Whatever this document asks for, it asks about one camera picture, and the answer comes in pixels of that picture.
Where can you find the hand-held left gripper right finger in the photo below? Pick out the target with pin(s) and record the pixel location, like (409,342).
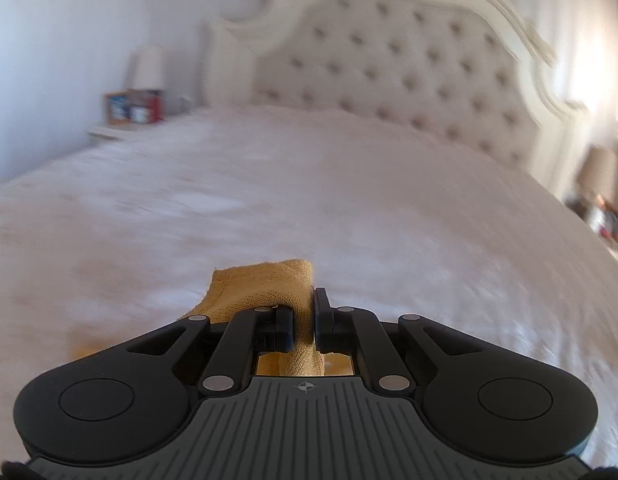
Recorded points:
(317,321)

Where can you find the brown framed picture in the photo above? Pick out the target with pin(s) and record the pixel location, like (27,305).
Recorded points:
(118,107)

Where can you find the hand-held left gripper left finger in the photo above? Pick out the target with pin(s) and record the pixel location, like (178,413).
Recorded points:
(290,331)

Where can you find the white bed blanket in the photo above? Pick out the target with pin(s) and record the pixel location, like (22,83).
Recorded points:
(289,185)

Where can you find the white table lamp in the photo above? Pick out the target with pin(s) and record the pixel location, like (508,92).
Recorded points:
(148,67)

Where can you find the white nightstand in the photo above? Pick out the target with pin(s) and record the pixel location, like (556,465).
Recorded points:
(114,132)

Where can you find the white tufted headboard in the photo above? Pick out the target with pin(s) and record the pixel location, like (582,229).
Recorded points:
(389,60)

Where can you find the red and white box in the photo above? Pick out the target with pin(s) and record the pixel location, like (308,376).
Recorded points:
(148,106)

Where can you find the yellow knit garment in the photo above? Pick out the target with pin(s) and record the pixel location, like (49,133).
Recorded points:
(259,285)

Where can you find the beige table lamp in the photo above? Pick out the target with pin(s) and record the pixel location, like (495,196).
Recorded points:
(598,170)

